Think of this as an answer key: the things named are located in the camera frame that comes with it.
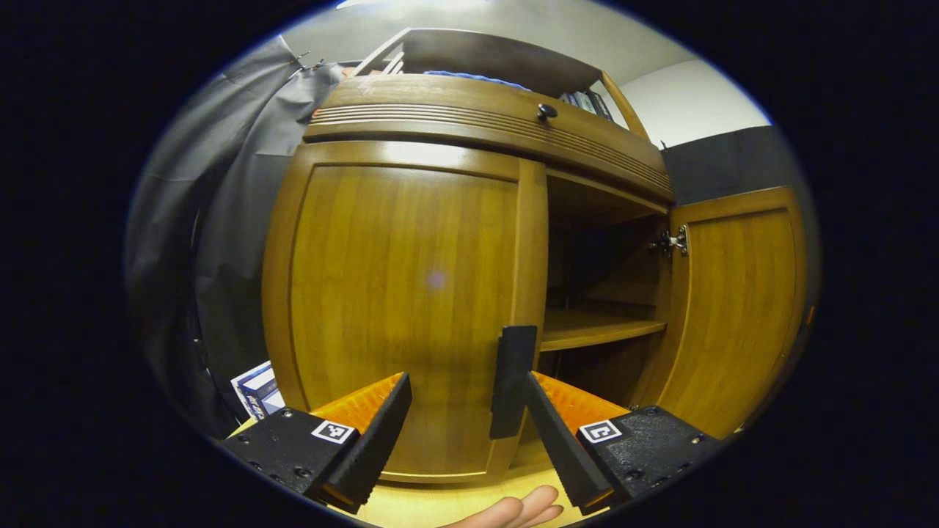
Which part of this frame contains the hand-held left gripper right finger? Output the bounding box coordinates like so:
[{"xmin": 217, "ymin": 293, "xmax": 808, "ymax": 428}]
[{"xmin": 527, "ymin": 371, "xmax": 723, "ymax": 516}]

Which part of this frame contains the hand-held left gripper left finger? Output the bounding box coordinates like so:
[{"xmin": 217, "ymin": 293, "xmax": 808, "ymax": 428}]
[{"xmin": 220, "ymin": 372, "xmax": 413, "ymax": 516}]

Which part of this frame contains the black door handle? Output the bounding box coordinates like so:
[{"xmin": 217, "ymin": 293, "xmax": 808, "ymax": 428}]
[{"xmin": 489, "ymin": 325, "xmax": 538, "ymax": 441}]

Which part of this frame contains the wooden shoe cabinet door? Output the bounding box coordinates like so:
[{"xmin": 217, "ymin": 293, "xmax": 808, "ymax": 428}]
[
  {"xmin": 261, "ymin": 139, "xmax": 549, "ymax": 485},
  {"xmin": 631, "ymin": 186, "xmax": 808, "ymax": 441}
]

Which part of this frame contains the wooden cabinet shelf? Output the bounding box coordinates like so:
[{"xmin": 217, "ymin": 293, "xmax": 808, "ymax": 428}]
[{"xmin": 541, "ymin": 308, "xmax": 667, "ymax": 352}]

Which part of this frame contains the metal door hinge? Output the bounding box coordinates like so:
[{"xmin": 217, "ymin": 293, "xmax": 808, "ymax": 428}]
[{"xmin": 648, "ymin": 225, "xmax": 690, "ymax": 258}]

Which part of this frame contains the wooden cabinet drawer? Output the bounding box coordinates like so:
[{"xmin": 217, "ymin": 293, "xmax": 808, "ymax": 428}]
[{"xmin": 303, "ymin": 73, "xmax": 674, "ymax": 204}]

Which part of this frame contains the blue product box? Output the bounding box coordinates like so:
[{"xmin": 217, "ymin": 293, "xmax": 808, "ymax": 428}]
[{"xmin": 238, "ymin": 385, "xmax": 287, "ymax": 421}]

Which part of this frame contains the white product box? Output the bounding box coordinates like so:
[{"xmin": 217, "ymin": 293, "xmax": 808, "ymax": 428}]
[{"xmin": 230, "ymin": 360, "xmax": 278, "ymax": 400}]

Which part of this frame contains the black backdrop cloth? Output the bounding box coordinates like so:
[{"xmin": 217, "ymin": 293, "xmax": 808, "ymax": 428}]
[{"xmin": 125, "ymin": 37, "xmax": 815, "ymax": 441}]

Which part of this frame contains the blue towel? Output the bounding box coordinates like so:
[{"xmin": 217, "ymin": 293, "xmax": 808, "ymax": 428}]
[{"xmin": 423, "ymin": 70, "xmax": 530, "ymax": 92}]

